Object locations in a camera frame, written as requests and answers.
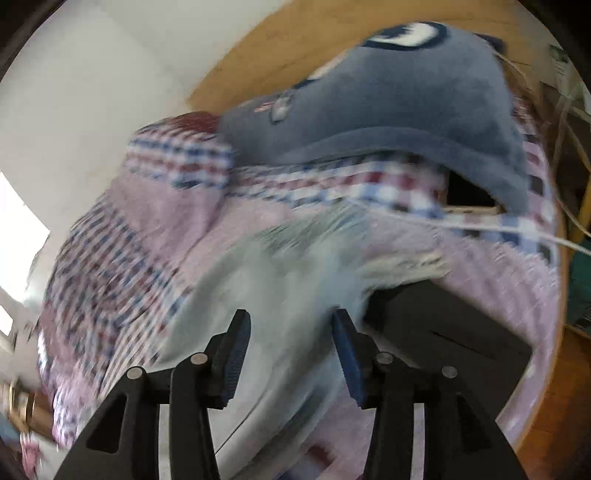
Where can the black flat board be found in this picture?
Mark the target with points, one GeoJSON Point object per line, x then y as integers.
{"type": "Point", "coordinates": [452, 323]}

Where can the grey sweatshirt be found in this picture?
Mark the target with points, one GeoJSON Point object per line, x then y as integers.
{"type": "Point", "coordinates": [286, 295]}

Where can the window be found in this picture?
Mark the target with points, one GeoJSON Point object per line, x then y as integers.
{"type": "Point", "coordinates": [18, 230]}

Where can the checked pink bed sheet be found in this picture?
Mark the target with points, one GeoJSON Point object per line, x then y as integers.
{"type": "Point", "coordinates": [138, 258]}

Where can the blue plush blanket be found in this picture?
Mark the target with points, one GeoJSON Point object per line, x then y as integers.
{"type": "Point", "coordinates": [392, 106]}

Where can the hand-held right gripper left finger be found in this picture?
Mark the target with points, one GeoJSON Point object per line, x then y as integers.
{"type": "Point", "coordinates": [234, 357]}

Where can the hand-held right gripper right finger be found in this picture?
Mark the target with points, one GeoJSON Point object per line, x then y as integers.
{"type": "Point", "coordinates": [348, 362]}

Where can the checked pink quilt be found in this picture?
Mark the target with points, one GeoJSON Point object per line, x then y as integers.
{"type": "Point", "coordinates": [180, 147]}

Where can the brown wooden furniture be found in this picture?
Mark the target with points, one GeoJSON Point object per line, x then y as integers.
{"type": "Point", "coordinates": [27, 408]}

